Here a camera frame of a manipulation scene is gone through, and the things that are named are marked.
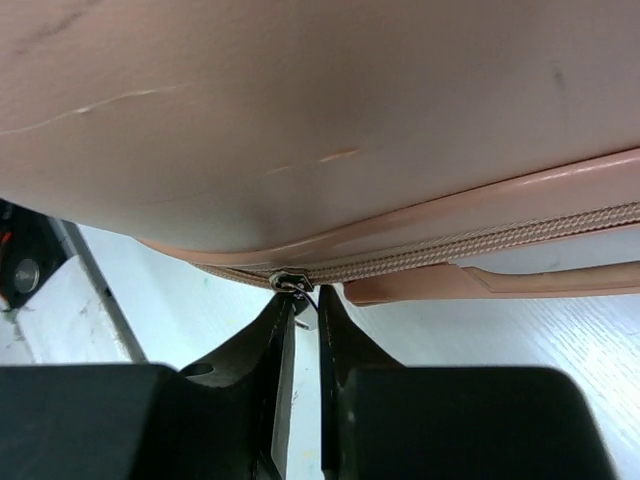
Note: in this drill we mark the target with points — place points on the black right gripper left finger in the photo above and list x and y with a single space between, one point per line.
225 416

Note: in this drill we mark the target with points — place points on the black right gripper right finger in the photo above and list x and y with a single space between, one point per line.
381 419

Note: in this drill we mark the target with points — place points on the metal suitcase zipper pull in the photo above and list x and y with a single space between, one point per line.
299 288

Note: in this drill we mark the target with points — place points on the pink hard-shell suitcase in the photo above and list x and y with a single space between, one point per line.
406 150

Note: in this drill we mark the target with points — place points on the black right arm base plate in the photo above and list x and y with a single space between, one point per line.
31 252

